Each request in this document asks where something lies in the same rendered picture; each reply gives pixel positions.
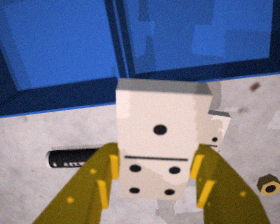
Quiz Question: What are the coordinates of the yellow hex nut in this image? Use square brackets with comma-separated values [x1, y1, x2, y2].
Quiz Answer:
[257, 174, 280, 196]

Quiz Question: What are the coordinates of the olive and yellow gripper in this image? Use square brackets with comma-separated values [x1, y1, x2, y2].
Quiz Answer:
[32, 142, 271, 224]

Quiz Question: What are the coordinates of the black aa battery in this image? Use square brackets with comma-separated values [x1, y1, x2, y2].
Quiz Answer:
[45, 148, 100, 168]

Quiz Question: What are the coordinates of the white domino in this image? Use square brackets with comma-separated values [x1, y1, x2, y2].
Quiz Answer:
[199, 110, 231, 153]
[116, 78, 212, 200]

